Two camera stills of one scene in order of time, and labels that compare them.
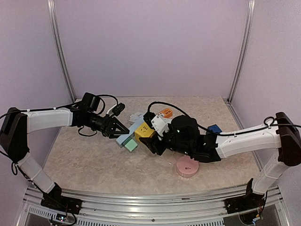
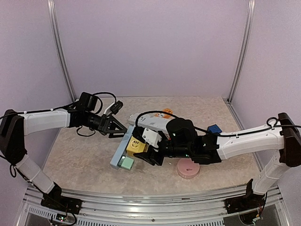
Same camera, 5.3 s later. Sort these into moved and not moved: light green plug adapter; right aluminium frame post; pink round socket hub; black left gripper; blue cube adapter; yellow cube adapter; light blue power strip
Moved: light green plug adapter; yellow cube adapter; light blue power strip
Not moved: black left gripper; pink round socket hub; right aluminium frame post; blue cube adapter
